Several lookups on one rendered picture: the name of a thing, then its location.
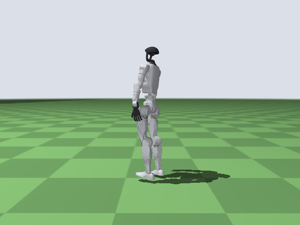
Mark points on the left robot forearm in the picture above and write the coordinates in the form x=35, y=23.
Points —
x=136, y=94

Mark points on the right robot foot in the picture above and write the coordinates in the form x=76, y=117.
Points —
x=160, y=172

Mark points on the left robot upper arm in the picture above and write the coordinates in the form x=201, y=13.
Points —
x=144, y=68

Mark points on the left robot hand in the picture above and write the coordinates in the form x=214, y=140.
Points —
x=136, y=113

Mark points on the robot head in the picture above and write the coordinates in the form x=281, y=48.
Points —
x=151, y=51

